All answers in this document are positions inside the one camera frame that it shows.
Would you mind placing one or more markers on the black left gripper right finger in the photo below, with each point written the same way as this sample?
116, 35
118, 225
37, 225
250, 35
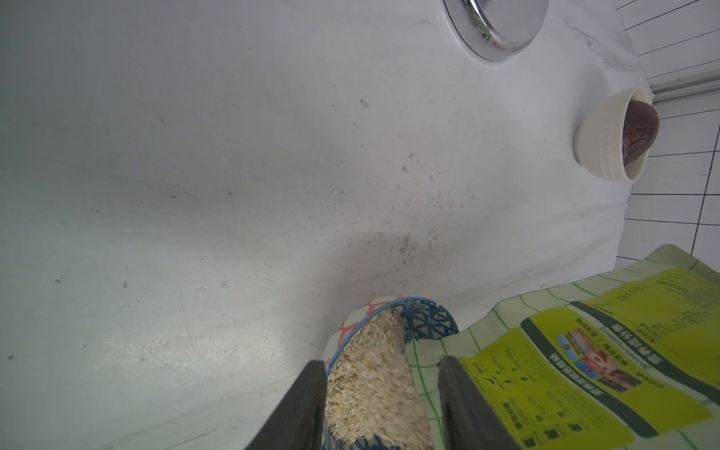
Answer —
468, 419

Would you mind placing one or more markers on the chrome cup holder stand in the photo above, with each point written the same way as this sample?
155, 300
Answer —
495, 30

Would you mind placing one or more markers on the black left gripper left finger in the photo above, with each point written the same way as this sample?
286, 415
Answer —
298, 420

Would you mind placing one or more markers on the blue patterned breakfast bowl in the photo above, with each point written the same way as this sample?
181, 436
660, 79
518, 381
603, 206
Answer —
372, 401

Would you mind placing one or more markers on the cream bowl with purple food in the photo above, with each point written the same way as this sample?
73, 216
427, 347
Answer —
613, 142

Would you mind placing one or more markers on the green oats bag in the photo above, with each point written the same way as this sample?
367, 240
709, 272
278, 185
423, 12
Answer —
628, 359

